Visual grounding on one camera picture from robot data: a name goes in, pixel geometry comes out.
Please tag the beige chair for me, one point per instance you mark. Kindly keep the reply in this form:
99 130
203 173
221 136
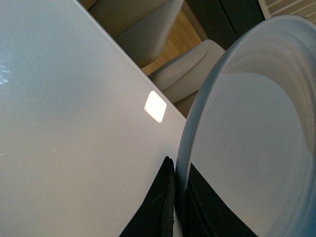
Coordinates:
140 27
181 78

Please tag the light blue round plate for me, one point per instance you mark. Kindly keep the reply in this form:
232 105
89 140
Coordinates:
251 131

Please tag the beige chair right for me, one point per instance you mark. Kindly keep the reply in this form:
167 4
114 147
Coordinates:
181 78

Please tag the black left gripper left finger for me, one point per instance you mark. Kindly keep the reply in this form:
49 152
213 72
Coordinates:
155 216

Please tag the dark kitchen counter cabinet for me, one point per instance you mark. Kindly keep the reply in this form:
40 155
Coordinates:
225 21

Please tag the beige chair left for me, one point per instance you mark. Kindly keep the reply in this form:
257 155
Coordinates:
140 27

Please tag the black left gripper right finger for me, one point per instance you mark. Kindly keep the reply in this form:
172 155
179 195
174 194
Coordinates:
201 211

